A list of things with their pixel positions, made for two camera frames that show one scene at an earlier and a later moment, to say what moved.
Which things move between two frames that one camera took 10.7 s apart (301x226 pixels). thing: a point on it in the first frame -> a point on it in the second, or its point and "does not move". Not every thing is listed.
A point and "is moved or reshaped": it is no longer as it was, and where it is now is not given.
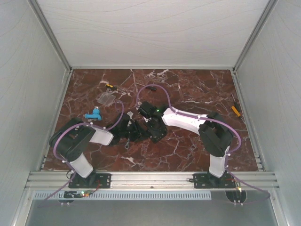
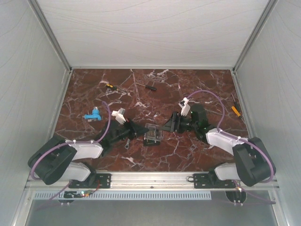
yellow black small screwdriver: (111, 86) does not move
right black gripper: (155, 135) -> (174, 124)
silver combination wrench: (127, 143) does not move
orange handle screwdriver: (235, 111) does not move
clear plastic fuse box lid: (106, 99) is moved or reshaped
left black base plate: (92, 181) does not move
